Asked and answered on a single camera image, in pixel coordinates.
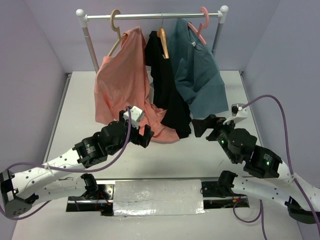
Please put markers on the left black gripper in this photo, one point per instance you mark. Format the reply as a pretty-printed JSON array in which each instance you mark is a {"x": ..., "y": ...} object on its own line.
[{"x": 144, "y": 140}]

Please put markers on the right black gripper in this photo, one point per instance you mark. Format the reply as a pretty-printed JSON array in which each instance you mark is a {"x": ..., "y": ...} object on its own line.
[{"x": 210, "y": 121}]

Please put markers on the salmon pink t shirt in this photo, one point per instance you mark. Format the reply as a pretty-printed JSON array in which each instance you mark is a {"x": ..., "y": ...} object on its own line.
[{"x": 122, "y": 81}]

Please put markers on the light wooden hanger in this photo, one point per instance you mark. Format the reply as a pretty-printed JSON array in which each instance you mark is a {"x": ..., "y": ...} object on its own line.
[{"x": 116, "y": 29}]

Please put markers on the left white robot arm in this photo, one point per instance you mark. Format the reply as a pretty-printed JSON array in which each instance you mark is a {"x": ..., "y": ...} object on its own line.
[{"x": 71, "y": 173}]

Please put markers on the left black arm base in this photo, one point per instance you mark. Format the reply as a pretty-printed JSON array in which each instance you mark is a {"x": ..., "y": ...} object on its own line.
[{"x": 97, "y": 197}]

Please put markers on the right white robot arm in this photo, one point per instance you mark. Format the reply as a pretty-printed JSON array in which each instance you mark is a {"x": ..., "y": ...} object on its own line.
[{"x": 301, "y": 199}]

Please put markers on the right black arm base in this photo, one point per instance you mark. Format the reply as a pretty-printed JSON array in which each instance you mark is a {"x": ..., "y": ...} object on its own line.
[{"x": 214, "y": 197}]

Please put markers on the black t shirt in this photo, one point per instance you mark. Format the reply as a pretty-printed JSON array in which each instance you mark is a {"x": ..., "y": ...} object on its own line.
[{"x": 165, "y": 93}]

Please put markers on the teal t shirt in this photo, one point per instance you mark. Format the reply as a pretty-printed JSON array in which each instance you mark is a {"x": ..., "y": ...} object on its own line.
[{"x": 196, "y": 74}]

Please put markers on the pink plastic hanger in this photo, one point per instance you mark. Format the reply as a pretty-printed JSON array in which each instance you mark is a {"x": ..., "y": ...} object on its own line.
[{"x": 202, "y": 26}]

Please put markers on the wooden hanger with black shirt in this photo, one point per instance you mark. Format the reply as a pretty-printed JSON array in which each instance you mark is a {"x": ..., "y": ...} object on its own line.
[{"x": 161, "y": 34}]

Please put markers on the silver foil cover panel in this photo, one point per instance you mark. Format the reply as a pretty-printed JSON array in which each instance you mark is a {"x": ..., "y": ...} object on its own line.
[{"x": 158, "y": 198}]

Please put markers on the white and silver clothes rack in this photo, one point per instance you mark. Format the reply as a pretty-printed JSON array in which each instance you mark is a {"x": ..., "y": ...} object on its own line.
[{"x": 84, "y": 19}]

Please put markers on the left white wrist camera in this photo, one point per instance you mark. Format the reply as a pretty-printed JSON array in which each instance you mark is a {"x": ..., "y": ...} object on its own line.
[{"x": 135, "y": 114}]

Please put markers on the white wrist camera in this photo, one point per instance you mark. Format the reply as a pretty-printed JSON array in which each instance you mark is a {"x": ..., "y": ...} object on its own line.
[
  {"x": 135, "y": 114},
  {"x": 238, "y": 114}
]

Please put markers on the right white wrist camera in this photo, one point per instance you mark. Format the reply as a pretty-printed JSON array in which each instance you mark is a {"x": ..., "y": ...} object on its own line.
[{"x": 238, "y": 114}]

